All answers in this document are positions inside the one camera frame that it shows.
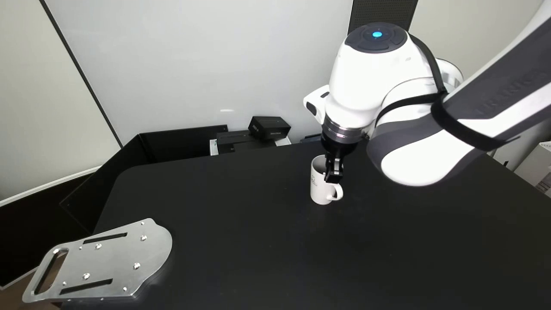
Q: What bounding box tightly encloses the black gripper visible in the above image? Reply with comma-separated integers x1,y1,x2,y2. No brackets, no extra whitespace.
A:
319,131,362,185

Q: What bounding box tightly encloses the white ceramic mug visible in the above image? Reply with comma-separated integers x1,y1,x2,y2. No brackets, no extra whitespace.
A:
309,154,347,207

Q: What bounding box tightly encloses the small black box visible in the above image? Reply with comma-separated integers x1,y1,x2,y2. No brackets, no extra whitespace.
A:
247,114,293,142

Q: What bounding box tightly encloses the black vertical pillar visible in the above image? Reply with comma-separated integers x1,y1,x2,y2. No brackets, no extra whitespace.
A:
349,0,421,35

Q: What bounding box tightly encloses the large whiteboard panel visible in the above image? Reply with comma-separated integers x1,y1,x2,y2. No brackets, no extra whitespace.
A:
40,0,355,149

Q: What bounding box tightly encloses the silver metal mounting plate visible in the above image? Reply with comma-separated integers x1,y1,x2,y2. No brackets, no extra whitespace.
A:
21,218,175,305

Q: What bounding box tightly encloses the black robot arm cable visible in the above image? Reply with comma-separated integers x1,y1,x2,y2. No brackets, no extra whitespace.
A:
371,33,522,154

